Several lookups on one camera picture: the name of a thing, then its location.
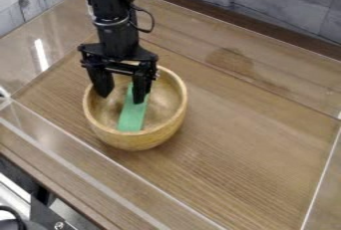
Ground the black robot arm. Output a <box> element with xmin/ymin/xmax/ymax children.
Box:
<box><xmin>78</xmin><ymin>0</ymin><xmax>160</xmax><ymax>104</ymax></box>

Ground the clear acrylic tray wall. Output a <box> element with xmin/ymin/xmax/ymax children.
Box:
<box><xmin>0</xmin><ymin>0</ymin><xmax>341</xmax><ymax>230</ymax></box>

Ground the wooden bowl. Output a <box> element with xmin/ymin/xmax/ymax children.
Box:
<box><xmin>83</xmin><ymin>66</ymin><xmax>188</xmax><ymax>151</ymax></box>

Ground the green rectangular block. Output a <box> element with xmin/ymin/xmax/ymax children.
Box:
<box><xmin>118</xmin><ymin>84</ymin><xmax>149</xmax><ymax>132</ymax></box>

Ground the black cable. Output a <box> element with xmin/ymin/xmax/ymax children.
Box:
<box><xmin>0</xmin><ymin>205</ymin><xmax>29</xmax><ymax>230</ymax></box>

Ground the black metal frame bracket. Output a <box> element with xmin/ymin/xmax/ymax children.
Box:
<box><xmin>30</xmin><ymin>196</ymin><xmax>98</xmax><ymax>230</ymax></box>

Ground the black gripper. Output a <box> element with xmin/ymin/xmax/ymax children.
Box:
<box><xmin>78</xmin><ymin>19</ymin><xmax>160</xmax><ymax>105</ymax></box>

